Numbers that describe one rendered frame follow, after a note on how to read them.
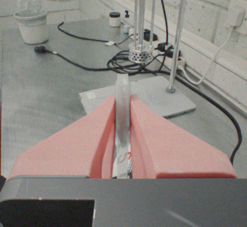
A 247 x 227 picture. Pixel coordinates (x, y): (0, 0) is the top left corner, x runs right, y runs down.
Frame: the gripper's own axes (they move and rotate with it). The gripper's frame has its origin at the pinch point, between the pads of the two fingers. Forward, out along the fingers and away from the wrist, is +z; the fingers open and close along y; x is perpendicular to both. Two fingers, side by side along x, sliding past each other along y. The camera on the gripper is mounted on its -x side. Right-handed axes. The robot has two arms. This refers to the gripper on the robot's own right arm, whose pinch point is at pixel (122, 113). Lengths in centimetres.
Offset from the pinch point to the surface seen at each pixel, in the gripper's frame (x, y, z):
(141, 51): 15.1, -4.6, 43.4
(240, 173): 32.4, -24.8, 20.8
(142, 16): 7.7, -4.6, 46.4
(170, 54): 27, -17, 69
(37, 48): 31, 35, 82
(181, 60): 29, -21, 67
